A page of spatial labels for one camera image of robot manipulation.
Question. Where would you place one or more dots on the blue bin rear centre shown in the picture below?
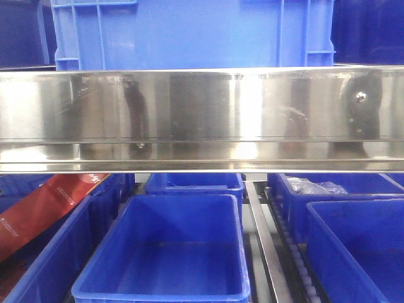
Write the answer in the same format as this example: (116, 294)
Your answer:
(192, 183)

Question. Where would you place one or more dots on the blue bin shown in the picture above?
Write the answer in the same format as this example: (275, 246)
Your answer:
(169, 248)
(355, 249)
(192, 183)
(45, 269)
(360, 186)

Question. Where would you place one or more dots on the blue bin front centre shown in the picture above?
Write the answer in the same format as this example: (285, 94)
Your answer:
(169, 248)

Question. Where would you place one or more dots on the large blue crate upper shelf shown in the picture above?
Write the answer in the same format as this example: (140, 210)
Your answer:
(115, 35)

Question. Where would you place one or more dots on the blue bin rear right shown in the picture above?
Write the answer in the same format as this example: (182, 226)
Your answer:
(360, 186)

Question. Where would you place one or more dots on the blue bin front right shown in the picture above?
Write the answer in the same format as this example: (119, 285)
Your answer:
(355, 249)

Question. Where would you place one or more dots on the blue bin left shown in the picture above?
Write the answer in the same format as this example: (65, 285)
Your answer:
(45, 269)

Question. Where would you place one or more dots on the clear plastic bag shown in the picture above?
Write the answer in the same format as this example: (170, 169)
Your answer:
(305, 186)

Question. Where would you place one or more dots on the red cardboard package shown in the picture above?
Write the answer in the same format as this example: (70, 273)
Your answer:
(36, 212)

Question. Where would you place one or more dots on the roller track strip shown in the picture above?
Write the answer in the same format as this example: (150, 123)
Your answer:
(299, 274)

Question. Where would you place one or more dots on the stainless steel shelf rail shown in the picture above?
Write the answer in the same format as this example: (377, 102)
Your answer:
(236, 120)

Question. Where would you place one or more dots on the steel divider rail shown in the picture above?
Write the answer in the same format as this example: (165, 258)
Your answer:
(274, 273)

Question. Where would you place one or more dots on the steel bolt on rail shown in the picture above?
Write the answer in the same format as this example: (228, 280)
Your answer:
(361, 97)

